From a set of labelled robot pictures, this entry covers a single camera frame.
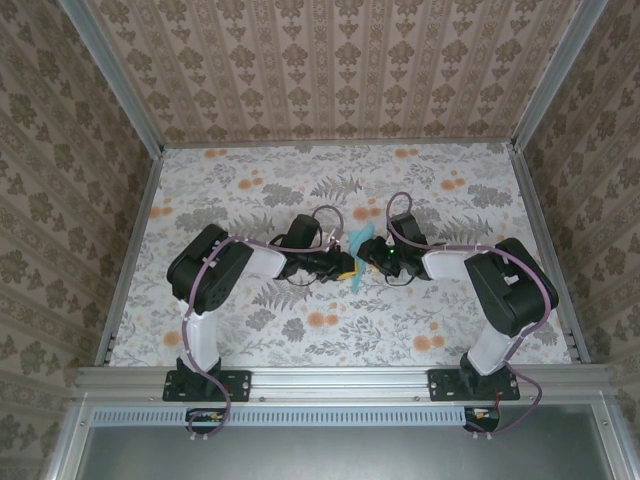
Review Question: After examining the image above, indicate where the light blue paper sheet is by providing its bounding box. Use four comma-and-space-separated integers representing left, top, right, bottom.
348, 223, 376, 294

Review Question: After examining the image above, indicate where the grey metal sheet panel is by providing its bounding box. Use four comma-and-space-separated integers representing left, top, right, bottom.
74, 424, 609, 480

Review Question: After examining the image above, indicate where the floral patterned table cover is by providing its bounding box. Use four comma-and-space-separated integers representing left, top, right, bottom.
107, 142, 574, 369

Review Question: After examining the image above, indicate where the black connector board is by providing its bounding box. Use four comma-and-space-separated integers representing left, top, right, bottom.
463, 405, 502, 432
185, 407, 226, 434

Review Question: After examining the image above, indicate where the wide aluminium frame rail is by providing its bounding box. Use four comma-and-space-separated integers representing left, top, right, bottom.
72, 364, 614, 404

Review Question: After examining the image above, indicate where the thin aluminium frame rail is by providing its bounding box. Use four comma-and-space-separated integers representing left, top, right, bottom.
162, 141, 516, 150

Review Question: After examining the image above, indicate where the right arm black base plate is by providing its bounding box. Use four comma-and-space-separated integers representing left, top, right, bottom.
428, 368, 521, 403

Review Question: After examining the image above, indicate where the slotted grey cable duct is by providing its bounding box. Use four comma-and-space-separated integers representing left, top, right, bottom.
92, 405, 469, 427

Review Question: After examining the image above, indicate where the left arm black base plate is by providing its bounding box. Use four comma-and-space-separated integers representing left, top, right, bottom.
162, 368, 253, 403

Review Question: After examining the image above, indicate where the aluminium frame post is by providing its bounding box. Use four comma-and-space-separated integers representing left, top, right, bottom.
510, 0, 609, 154
54, 0, 167, 157

